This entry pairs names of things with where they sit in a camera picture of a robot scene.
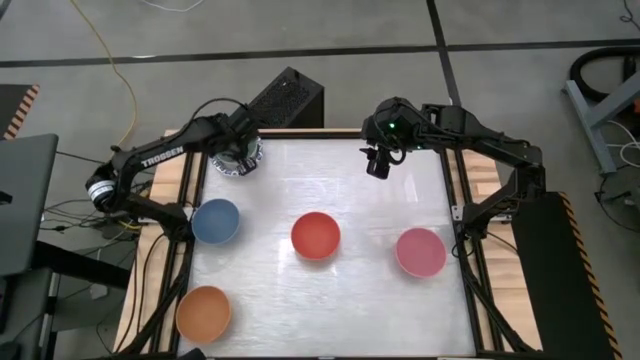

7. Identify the blue patterned white bowl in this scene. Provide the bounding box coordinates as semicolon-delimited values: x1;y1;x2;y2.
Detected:
209;139;264;179

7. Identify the red bowl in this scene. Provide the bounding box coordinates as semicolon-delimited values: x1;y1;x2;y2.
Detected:
290;211;343;261

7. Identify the pink bowl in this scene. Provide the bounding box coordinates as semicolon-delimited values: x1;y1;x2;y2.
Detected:
395;227;448;279

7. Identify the orange bowl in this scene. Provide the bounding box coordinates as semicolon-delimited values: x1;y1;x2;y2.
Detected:
174;284;232;345

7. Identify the black perforated computer tower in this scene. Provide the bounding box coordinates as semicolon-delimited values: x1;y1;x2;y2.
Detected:
247;66;326;130

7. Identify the grey metal stand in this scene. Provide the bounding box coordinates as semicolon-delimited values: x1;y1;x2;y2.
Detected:
562;69;640;176

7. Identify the grey flat panel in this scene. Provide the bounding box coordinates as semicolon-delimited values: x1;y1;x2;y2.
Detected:
0;133;60;277

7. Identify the black hazard-striped floor mat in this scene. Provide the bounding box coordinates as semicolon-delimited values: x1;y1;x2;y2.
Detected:
0;83;41;141
502;190;624;360

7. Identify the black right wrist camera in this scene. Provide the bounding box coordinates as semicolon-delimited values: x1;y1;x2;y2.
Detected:
366;147;392;180

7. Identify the yellow floor cable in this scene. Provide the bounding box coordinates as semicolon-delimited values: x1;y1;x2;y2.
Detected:
69;0;139;151

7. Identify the white floor cable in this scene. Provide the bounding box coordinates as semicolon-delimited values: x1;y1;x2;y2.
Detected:
143;0;207;14

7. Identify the black floor cable with plug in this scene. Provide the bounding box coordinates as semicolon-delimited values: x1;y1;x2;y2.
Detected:
55;144;121;166

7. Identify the black hose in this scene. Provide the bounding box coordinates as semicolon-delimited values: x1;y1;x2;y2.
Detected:
568;46;640;104

